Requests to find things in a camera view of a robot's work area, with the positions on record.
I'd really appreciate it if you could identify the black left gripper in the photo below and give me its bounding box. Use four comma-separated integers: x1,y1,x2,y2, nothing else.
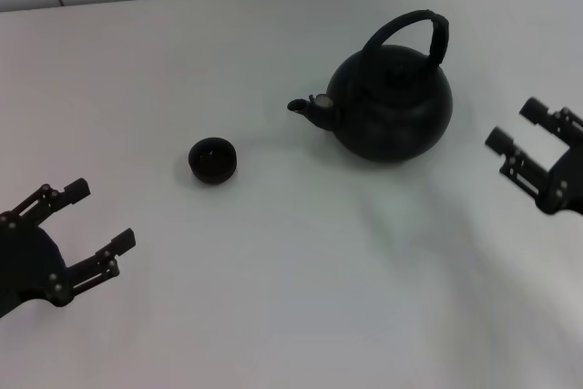
0,177,138,318

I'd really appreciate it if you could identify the dark brown teacup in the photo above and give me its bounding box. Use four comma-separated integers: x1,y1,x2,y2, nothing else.
188,136,239,186

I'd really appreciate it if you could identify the black iron teapot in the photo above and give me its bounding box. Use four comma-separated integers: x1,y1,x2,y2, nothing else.
286,9,455,163

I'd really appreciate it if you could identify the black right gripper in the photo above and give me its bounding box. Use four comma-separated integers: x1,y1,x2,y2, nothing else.
484,96,583,217

